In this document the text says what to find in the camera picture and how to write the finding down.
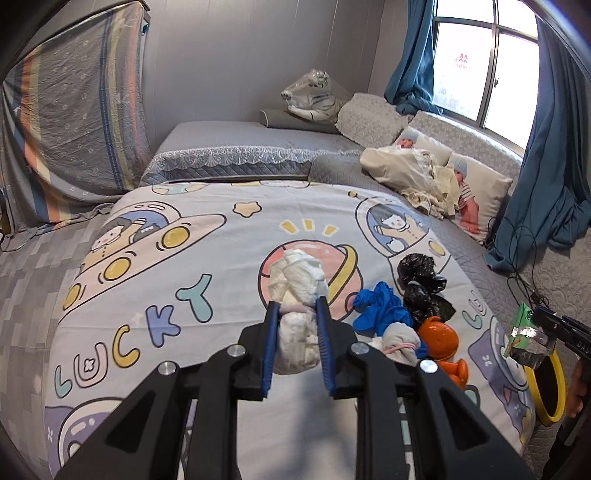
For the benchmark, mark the window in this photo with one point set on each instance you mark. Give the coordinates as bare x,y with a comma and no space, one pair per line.
498,78

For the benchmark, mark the baby print pillow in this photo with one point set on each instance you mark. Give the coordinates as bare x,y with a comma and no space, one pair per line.
429,143
485,194

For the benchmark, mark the blue plastic bag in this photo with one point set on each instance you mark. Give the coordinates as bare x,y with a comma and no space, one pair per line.
381,309

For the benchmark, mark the long blue curtain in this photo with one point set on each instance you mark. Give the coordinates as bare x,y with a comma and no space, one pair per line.
554,161

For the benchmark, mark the red window sticker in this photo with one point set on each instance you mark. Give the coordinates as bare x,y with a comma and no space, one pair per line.
461,60

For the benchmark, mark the yellow rimmed bin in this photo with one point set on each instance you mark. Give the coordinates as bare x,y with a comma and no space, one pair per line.
561,387

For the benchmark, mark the cartoon printed blanket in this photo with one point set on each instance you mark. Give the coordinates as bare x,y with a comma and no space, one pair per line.
207,240

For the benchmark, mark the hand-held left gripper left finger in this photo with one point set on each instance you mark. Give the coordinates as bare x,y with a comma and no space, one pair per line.
270,350

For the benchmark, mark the grey pillow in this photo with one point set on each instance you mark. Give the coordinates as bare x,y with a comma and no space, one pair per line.
286,121

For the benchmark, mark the grey quilted bed cover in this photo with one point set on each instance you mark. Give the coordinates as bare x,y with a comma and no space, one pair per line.
471,240

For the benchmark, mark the small white tissue wad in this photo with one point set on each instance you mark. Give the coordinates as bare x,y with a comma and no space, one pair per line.
298,281

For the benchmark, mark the grey sheet with lace trim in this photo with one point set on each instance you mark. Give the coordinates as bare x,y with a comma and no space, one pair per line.
231,138

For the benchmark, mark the cream crumpled blanket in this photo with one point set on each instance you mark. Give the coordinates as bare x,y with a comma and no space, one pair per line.
397,170

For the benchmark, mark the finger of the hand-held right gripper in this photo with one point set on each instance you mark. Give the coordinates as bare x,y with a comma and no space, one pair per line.
549,325

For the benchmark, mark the short blue curtain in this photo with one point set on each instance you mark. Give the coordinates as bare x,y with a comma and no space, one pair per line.
413,55

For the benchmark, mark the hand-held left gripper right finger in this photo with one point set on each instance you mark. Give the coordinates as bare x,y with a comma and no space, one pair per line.
325,350

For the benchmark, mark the green snack wrapper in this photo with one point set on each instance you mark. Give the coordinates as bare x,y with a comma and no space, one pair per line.
521,318

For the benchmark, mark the person's right hand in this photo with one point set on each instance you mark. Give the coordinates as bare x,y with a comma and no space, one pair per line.
576,387

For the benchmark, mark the striped cover cloth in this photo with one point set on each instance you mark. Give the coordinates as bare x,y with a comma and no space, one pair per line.
78,115

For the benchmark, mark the white tiger plush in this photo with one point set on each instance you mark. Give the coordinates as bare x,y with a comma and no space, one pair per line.
314,94

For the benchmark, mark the grey embossed backrest cushion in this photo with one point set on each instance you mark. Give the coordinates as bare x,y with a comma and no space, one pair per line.
369,115
471,138

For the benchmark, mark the white plastic bag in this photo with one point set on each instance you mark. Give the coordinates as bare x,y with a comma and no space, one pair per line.
395,344

